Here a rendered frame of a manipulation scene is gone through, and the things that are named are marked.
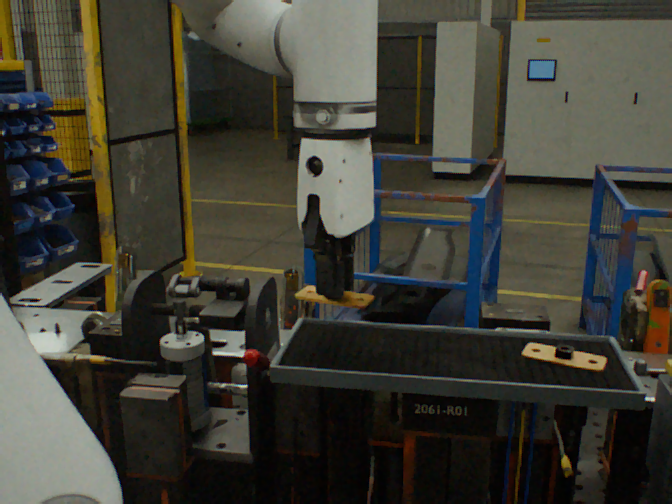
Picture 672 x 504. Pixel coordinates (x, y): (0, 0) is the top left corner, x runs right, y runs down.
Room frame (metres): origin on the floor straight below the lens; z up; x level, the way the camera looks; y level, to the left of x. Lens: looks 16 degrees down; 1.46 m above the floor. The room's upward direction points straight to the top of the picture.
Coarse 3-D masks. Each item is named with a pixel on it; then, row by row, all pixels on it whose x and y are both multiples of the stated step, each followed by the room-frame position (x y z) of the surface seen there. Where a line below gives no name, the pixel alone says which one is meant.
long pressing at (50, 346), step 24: (24, 312) 1.19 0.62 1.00; (48, 312) 1.20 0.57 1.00; (72, 312) 1.20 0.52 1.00; (48, 336) 1.08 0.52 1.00; (72, 336) 1.08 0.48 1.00; (216, 336) 1.08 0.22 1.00; (240, 336) 1.08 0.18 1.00; (48, 360) 0.99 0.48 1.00; (216, 360) 1.00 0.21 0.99; (240, 360) 0.99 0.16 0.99; (648, 360) 0.98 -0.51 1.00; (648, 384) 0.89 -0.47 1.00
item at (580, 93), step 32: (512, 32) 8.46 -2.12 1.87; (544, 32) 8.35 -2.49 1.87; (576, 32) 8.25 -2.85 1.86; (608, 32) 8.15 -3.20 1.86; (640, 32) 8.05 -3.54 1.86; (512, 64) 8.45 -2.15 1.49; (544, 64) 8.32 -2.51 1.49; (576, 64) 8.25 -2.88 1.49; (608, 64) 8.14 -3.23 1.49; (640, 64) 8.04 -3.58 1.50; (512, 96) 8.44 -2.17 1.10; (544, 96) 8.34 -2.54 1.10; (576, 96) 8.23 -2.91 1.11; (608, 96) 8.13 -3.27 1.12; (640, 96) 8.03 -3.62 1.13; (512, 128) 8.44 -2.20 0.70; (544, 128) 8.33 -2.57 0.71; (576, 128) 8.22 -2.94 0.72; (608, 128) 8.12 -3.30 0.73; (640, 128) 8.03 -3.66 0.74; (512, 160) 8.43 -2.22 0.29; (544, 160) 8.32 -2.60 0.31; (576, 160) 8.21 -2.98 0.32; (608, 160) 8.11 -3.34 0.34; (640, 160) 8.01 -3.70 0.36
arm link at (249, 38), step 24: (168, 0) 0.58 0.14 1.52; (192, 0) 0.57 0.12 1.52; (216, 0) 0.57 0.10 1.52; (240, 0) 0.69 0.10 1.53; (264, 0) 0.72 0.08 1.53; (192, 24) 0.63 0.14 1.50; (216, 24) 0.66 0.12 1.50; (240, 24) 0.70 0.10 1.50; (264, 24) 0.71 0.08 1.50; (216, 48) 0.70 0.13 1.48; (240, 48) 0.70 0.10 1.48; (264, 48) 0.71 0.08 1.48; (264, 72) 0.74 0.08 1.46
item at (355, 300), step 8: (304, 288) 0.71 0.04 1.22; (312, 288) 0.71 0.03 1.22; (296, 296) 0.68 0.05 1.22; (304, 296) 0.68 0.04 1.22; (312, 296) 0.68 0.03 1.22; (320, 296) 0.68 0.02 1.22; (328, 296) 0.68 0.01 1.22; (344, 296) 0.68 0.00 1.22; (352, 296) 0.68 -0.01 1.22; (360, 296) 0.68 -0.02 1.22; (368, 296) 0.68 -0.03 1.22; (336, 304) 0.66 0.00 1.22; (344, 304) 0.66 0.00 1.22; (352, 304) 0.66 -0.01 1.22; (360, 304) 0.66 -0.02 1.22; (368, 304) 0.66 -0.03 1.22
